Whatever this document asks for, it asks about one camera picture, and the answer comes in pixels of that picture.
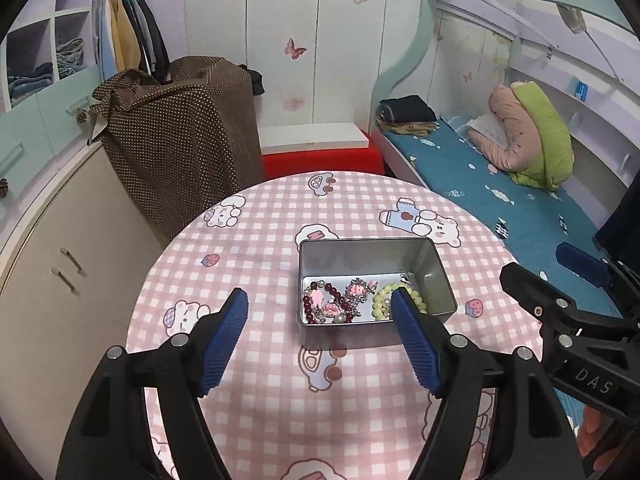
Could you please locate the white cubby shelf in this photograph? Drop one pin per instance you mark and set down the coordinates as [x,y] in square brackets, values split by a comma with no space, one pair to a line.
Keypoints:
[40,27]

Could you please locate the grey metal tin box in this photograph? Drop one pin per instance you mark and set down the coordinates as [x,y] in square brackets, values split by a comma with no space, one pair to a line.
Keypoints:
[381,260]

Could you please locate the silver chain jewelry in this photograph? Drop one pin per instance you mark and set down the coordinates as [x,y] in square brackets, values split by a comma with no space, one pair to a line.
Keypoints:
[408,279]

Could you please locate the mint drawer unit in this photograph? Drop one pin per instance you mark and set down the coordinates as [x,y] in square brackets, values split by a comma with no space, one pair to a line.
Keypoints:
[40,128]

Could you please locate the white board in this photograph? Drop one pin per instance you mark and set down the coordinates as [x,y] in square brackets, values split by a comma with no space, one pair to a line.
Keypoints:
[311,137]

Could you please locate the beige cabinet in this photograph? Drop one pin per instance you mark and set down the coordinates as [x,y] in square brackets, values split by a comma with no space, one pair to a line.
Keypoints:
[69,296]

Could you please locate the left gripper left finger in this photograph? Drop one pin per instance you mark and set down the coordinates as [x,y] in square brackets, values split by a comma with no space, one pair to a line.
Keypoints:
[109,436]

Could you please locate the folded dark clothes stack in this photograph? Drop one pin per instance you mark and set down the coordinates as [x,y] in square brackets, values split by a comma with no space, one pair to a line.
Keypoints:
[406,115]

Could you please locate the teal bed sheet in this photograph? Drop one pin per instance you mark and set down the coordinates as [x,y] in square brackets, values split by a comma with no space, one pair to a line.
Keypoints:
[480,220]

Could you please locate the pink charm jewelry cluster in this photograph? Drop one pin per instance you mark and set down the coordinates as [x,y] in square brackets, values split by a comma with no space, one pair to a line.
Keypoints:
[342,306]

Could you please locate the brown polka dot cloth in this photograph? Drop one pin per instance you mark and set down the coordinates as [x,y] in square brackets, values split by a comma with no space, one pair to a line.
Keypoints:
[179,147]

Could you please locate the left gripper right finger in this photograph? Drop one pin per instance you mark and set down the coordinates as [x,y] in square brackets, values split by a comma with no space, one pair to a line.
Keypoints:
[530,437]

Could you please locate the red stool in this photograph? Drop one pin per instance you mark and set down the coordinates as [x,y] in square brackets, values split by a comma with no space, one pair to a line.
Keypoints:
[368,160]

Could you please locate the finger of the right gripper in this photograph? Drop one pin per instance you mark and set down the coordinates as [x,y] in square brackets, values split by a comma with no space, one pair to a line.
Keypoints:
[585,266]
[549,305]

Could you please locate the green and pink quilt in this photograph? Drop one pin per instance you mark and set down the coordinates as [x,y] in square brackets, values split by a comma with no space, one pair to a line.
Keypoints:
[540,153]

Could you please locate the right hand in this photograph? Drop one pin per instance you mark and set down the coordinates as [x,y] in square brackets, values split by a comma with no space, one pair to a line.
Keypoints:
[588,432]

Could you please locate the white pillow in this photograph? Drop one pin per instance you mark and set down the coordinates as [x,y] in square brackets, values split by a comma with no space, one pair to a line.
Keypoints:
[491,128]

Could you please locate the pink checkered tablecloth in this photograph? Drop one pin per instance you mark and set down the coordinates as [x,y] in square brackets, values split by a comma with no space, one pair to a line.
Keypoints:
[313,390]

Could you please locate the hanging clothes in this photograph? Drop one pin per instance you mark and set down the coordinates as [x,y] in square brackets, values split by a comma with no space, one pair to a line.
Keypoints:
[126,37]

